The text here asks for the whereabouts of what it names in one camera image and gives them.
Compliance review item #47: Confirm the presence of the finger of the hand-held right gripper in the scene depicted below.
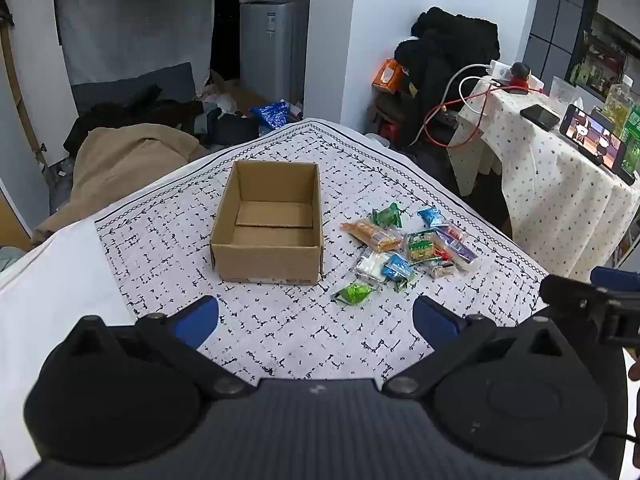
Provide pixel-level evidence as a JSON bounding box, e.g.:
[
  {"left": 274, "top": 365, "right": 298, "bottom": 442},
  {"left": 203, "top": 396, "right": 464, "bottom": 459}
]
[
  {"left": 590, "top": 267, "right": 640, "bottom": 294},
  {"left": 540, "top": 274, "right": 622, "bottom": 320}
]

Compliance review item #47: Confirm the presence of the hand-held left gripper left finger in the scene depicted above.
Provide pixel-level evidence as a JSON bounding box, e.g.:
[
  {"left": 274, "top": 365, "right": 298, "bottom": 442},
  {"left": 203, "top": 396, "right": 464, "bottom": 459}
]
[{"left": 64, "top": 296, "right": 257, "bottom": 399}]

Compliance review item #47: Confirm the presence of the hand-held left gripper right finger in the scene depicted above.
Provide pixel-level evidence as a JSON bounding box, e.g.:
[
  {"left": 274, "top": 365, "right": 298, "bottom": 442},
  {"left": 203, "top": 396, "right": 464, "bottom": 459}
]
[{"left": 382, "top": 295, "right": 574, "bottom": 399}]

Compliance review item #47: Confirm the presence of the blue green snack packet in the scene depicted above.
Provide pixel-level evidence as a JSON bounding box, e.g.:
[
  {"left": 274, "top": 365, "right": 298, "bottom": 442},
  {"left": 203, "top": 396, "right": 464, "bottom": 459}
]
[{"left": 382, "top": 252, "right": 417, "bottom": 292}]

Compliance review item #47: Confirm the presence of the long purple snack packet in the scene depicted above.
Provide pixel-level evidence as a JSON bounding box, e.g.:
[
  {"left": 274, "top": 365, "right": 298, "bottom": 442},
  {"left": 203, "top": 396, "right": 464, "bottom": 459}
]
[{"left": 434, "top": 227, "right": 479, "bottom": 271}]

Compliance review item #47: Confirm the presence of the green yellow snack packet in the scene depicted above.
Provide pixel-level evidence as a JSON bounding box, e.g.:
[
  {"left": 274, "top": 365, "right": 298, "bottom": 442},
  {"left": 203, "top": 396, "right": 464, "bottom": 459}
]
[{"left": 406, "top": 230, "right": 444, "bottom": 264}]

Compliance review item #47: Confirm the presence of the bright green snack packet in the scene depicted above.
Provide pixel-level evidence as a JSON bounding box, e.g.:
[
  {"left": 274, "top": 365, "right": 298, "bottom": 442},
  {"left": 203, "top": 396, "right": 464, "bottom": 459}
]
[{"left": 334, "top": 281, "right": 377, "bottom": 306}]

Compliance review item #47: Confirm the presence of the white snack packet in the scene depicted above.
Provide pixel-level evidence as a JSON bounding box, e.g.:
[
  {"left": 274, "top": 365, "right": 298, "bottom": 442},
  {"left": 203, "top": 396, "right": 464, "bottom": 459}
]
[{"left": 351, "top": 250, "right": 391, "bottom": 282}]

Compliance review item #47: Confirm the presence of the brown cardboard box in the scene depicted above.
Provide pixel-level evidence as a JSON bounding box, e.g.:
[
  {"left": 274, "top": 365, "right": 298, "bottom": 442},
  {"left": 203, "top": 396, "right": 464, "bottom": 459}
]
[{"left": 210, "top": 160, "right": 323, "bottom": 287}]

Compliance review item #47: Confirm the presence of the orange biscuit packet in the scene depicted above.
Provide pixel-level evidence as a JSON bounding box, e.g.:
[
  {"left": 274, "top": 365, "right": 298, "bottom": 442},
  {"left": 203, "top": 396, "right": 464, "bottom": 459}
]
[{"left": 341, "top": 219, "right": 404, "bottom": 253}]

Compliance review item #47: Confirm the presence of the dark green snack packet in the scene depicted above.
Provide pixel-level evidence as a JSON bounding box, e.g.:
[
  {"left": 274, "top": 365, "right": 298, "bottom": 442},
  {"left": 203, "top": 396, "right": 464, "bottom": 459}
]
[{"left": 370, "top": 203, "right": 405, "bottom": 229}]

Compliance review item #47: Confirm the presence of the floral tablecloth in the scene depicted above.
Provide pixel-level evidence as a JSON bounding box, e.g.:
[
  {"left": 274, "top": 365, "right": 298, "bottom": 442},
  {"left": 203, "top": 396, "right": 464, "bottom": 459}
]
[{"left": 447, "top": 76, "right": 640, "bottom": 282}]

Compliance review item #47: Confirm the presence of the white bed sheet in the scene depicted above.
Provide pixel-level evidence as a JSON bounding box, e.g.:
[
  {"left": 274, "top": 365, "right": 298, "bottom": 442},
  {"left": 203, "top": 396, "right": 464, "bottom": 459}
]
[{"left": 0, "top": 119, "right": 551, "bottom": 467}]

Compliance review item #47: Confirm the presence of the phone with lit screen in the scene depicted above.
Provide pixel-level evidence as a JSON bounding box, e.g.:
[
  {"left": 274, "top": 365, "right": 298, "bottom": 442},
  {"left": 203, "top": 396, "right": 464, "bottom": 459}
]
[{"left": 559, "top": 104, "right": 627, "bottom": 171}]

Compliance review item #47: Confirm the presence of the tan coat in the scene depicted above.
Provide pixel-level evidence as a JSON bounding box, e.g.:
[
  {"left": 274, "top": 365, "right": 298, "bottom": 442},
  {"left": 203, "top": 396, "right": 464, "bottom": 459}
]
[{"left": 30, "top": 122, "right": 209, "bottom": 242}]

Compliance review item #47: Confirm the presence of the black phone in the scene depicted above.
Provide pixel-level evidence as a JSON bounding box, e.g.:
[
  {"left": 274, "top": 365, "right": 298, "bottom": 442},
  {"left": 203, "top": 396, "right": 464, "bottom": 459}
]
[{"left": 520, "top": 103, "right": 561, "bottom": 132}]

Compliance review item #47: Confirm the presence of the yellow green bottle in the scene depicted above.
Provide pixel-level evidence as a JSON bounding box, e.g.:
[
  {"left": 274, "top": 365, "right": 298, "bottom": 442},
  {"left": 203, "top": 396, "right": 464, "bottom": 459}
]
[{"left": 602, "top": 75, "right": 635, "bottom": 124}]

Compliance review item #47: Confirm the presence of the clear plastic cup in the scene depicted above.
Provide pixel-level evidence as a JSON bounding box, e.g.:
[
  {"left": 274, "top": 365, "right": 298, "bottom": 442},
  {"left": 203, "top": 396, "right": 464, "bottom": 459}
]
[{"left": 550, "top": 76, "right": 577, "bottom": 107}]

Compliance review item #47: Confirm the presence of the grey green pillow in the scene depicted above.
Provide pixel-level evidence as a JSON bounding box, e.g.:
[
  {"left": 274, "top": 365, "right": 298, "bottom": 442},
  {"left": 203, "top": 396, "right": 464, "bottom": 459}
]
[{"left": 0, "top": 246, "right": 27, "bottom": 274}]

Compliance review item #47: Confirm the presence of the black bag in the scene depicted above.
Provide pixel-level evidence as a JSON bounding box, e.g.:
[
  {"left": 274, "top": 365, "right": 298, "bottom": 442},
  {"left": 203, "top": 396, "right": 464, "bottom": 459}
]
[{"left": 206, "top": 109, "right": 262, "bottom": 144}]

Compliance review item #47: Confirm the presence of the dark chair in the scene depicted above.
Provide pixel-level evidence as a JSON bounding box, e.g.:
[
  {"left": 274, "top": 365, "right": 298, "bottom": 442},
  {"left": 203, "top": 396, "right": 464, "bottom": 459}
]
[{"left": 372, "top": 92, "right": 418, "bottom": 148}]

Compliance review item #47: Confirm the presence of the black clothing pile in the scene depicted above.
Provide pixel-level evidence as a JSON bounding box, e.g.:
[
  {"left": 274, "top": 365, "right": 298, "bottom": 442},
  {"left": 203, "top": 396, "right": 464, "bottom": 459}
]
[{"left": 62, "top": 85, "right": 206, "bottom": 157}]

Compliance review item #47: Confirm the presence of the cluttered shelf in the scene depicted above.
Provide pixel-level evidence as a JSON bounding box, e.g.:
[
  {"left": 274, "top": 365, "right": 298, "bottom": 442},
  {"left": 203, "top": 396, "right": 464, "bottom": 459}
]
[{"left": 570, "top": 14, "right": 640, "bottom": 102}]

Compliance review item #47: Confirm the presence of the blue foil bag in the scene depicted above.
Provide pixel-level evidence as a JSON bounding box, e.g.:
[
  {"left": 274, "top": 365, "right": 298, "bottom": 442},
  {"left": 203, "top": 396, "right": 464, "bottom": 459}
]
[{"left": 250, "top": 101, "right": 291, "bottom": 127}]

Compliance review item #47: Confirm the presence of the black red round gadget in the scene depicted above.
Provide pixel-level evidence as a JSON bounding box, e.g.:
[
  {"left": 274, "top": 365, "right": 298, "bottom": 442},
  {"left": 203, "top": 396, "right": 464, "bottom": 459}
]
[{"left": 509, "top": 61, "right": 533, "bottom": 93}]

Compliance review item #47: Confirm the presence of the white plastic bag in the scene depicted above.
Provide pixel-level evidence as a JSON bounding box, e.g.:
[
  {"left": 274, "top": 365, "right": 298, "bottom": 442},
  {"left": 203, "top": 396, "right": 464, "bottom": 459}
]
[{"left": 195, "top": 84, "right": 237, "bottom": 112}]

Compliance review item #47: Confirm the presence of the flat cardboard sheet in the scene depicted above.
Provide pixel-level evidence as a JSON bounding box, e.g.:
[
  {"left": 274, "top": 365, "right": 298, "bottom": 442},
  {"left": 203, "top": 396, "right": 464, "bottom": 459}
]
[{"left": 210, "top": 70, "right": 281, "bottom": 117}]

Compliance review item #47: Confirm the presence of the white power strip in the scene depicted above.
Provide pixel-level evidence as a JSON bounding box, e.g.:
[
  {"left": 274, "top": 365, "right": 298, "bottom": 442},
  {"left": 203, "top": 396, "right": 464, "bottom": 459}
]
[{"left": 487, "top": 60, "right": 544, "bottom": 89}]

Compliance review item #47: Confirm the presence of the dark grey cushion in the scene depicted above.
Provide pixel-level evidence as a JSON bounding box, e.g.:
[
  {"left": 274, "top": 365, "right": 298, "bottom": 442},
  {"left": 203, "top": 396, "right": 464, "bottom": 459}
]
[{"left": 70, "top": 62, "right": 197, "bottom": 117}]

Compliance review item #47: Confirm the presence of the orange tissue box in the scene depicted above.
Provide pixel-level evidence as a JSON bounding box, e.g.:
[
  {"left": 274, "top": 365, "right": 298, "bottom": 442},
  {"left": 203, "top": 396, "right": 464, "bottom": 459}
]
[{"left": 371, "top": 58, "right": 409, "bottom": 92}]

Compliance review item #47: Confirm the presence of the black coat pile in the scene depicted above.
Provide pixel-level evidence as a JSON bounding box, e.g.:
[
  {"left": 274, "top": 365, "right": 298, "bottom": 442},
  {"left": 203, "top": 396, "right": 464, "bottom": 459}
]
[{"left": 394, "top": 6, "right": 501, "bottom": 137}]

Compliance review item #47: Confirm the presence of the dark glass partition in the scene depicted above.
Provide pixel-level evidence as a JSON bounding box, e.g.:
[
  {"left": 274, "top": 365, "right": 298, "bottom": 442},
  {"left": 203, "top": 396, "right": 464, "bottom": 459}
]
[{"left": 524, "top": 0, "right": 602, "bottom": 82}]

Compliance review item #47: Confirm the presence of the white washing machine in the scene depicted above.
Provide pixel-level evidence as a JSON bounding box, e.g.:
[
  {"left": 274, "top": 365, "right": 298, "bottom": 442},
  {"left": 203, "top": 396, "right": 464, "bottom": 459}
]
[{"left": 239, "top": 0, "right": 311, "bottom": 111}]

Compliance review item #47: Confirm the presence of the grey hanging curtain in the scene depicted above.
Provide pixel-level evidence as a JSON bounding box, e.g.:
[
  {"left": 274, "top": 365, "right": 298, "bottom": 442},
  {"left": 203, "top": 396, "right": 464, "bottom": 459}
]
[{"left": 52, "top": 0, "right": 216, "bottom": 86}]

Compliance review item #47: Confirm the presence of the red cable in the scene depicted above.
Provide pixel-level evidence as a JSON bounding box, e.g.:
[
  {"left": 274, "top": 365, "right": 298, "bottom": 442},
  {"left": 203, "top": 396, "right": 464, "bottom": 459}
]
[{"left": 424, "top": 77, "right": 544, "bottom": 149}]

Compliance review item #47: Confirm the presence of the white cable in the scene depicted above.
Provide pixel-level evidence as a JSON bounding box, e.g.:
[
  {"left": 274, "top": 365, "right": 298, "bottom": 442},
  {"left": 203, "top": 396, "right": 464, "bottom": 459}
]
[{"left": 414, "top": 63, "right": 495, "bottom": 147}]

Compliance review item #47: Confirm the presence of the wooden door frame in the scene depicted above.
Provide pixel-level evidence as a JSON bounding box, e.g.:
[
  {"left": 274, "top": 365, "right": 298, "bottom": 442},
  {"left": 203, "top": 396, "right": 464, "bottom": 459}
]
[{"left": 0, "top": 22, "right": 51, "bottom": 173}]

